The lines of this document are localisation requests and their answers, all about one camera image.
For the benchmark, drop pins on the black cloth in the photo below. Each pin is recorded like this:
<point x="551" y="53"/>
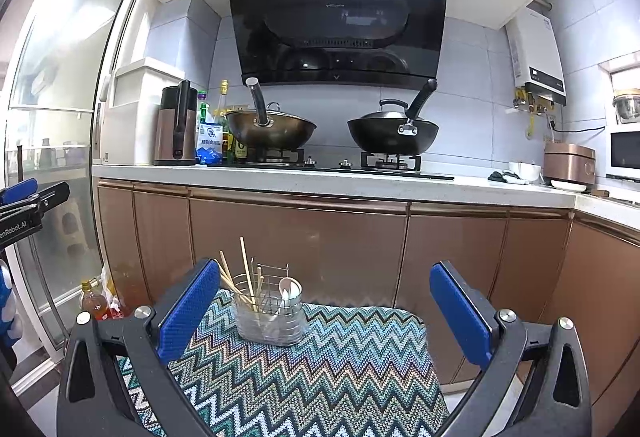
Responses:
<point x="502" y="177"/>

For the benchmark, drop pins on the black range hood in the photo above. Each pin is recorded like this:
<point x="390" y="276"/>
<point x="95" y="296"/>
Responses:
<point x="340" y="22"/>

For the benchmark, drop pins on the white bowl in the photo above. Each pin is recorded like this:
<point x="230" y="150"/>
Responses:
<point x="525" y="171"/>

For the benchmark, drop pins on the glass blender jar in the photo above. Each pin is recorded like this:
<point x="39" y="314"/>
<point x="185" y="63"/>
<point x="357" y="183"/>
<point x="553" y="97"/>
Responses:
<point x="627" y="107"/>

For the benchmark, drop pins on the white pipe casing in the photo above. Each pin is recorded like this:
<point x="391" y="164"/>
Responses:
<point x="150" y="82"/>

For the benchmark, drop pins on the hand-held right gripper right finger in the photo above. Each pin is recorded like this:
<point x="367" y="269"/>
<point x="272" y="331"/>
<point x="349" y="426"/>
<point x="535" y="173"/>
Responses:
<point x="460" y="312"/>

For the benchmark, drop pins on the white water heater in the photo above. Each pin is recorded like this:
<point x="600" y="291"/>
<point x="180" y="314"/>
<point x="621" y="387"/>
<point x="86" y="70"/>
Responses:
<point x="537" y="52"/>

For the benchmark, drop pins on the zigzag patterned cloth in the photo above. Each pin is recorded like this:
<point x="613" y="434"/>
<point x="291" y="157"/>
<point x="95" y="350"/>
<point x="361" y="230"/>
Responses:
<point x="320" y="382"/>

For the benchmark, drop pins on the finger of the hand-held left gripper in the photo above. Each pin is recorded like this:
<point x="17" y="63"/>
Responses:
<point x="20" y="192"/>

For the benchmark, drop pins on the yellow gas valves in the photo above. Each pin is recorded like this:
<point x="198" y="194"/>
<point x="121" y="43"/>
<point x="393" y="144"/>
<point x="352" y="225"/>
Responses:
<point x="535" y="107"/>

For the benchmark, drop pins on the red white plastic bag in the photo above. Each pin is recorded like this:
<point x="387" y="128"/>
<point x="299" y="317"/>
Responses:
<point x="114" y="299"/>

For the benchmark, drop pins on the white plastic stool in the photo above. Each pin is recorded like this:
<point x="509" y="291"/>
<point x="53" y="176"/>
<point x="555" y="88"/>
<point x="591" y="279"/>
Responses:
<point x="69" y="222"/>

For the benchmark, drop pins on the white plate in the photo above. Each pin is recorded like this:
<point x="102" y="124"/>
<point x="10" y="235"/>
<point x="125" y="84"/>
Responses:
<point x="569" y="187"/>

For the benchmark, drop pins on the brown lower cabinet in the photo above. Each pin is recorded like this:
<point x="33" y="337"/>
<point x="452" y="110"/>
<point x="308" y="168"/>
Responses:
<point x="310" y="242"/>

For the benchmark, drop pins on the black gas stove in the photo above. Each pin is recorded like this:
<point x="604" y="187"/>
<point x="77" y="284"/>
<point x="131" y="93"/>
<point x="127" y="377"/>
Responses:
<point x="330" y="167"/>

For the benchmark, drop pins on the brass wok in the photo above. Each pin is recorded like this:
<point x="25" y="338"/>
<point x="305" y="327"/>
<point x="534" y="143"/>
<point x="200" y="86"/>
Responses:
<point x="272" y="127"/>

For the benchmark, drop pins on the blue white salt bag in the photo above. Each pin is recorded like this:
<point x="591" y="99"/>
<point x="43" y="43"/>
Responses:
<point x="210" y="144"/>

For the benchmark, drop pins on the brown rice cooker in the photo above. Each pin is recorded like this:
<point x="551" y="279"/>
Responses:
<point x="570" y="162"/>

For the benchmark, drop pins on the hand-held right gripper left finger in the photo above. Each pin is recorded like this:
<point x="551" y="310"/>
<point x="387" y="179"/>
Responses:
<point x="190" y="312"/>

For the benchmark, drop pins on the black pot lid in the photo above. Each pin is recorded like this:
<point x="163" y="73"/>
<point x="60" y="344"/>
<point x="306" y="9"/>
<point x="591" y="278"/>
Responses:
<point x="387" y="109"/>

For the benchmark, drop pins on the yellow cap oil bottle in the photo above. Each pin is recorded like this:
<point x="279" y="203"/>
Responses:
<point x="223" y="99"/>

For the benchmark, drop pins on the sliding glass door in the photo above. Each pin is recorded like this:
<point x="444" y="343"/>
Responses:
<point x="65" y="67"/>

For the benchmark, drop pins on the green bottle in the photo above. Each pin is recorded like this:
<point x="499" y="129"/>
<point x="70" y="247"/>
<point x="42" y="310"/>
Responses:
<point x="202" y="107"/>

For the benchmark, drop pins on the bottle with orange liquid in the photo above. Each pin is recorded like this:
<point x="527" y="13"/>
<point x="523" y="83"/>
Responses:
<point x="92" y="304"/>

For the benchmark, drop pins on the white microwave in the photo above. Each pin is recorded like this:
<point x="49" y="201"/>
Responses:
<point x="625" y="154"/>

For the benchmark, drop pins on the white spoon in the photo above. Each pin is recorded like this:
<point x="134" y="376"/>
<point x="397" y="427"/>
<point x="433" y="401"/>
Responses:
<point x="284" y="291"/>
<point x="296" y="289"/>

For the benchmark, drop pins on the wooden chopstick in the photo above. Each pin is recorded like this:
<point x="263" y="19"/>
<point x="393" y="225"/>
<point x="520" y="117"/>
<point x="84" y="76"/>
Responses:
<point x="246" y="267"/>
<point x="230" y="272"/>
<point x="259" y="284"/>
<point x="229" y="286"/>

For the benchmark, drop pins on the black wok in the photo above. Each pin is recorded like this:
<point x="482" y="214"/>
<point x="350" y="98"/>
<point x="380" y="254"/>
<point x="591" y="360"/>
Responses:
<point x="392" y="134"/>

